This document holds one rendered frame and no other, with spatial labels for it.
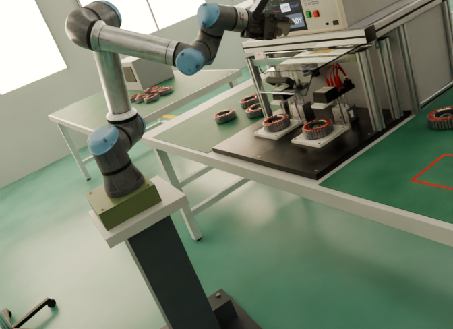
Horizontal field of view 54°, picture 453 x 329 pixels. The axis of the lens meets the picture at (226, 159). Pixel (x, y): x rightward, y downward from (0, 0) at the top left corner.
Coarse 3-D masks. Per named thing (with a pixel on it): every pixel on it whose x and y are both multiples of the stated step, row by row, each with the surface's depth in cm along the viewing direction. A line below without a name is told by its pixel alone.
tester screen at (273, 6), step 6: (270, 0) 170; (276, 0) 168; (282, 0) 165; (288, 0) 163; (294, 0) 160; (270, 6) 172; (276, 6) 169; (264, 12) 177; (270, 12) 174; (276, 12) 171; (288, 12) 166; (294, 12) 163; (300, 12) 161
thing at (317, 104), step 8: (320, 88) 165; (328, 88) 162; (336, 88) 161; (344, 88) 163; (352, 88) 165; (320, 96) 161; (328, 96) 160; (336, 96) 161; (344, 96) 165; (312, 104) 164; (320, 104) 161; (328, 104) 160
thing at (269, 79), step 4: (268, 80) 146; (272, 80) 144; (276, 80) 142; (280, 80) 141; (284, 80) 139; (288, 80) 139; (292, 80) 139; (272, 84) 148; (288, 84) 140; (292, 84) 140
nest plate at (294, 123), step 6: (294, 120) 185; (288, 126) 181; (294, 126) 179; (258, 132) 186; (264, 132) 184; (270, 132) 182; (276, 132) 179; (282, 132) 177; (288, 132) 178; (270, 138) 179; (276, 138) 175
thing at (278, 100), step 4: (272, 96) 185; (276, 96) 183; (280, 96) 180; (284, 96) 180; (288, 96) 180; (276, 100) 183; (280, 100) 181; (284, 100) 180; (296, 100) 190; (300, 100) 188; (276, 104) 181; (280, 104) 180
